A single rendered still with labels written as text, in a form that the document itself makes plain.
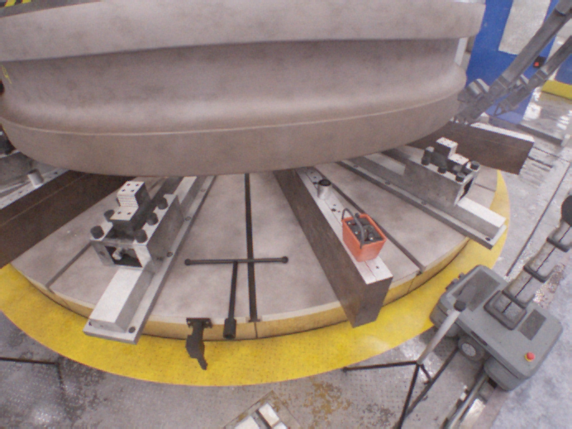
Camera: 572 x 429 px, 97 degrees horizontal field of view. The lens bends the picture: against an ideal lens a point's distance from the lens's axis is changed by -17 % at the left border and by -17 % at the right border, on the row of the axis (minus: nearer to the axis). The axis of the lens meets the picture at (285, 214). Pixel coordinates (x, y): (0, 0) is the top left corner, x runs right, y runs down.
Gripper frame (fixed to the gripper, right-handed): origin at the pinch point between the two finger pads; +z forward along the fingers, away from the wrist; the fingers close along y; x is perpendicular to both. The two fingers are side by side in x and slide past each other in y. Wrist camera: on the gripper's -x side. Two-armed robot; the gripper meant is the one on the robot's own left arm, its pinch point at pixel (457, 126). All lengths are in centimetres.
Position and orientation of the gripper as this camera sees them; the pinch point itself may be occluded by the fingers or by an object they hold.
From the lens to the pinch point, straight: 155.6
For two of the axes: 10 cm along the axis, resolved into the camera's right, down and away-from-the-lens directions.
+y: -8.4, 3.4, -4.1
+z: -2.7, 4.0, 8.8
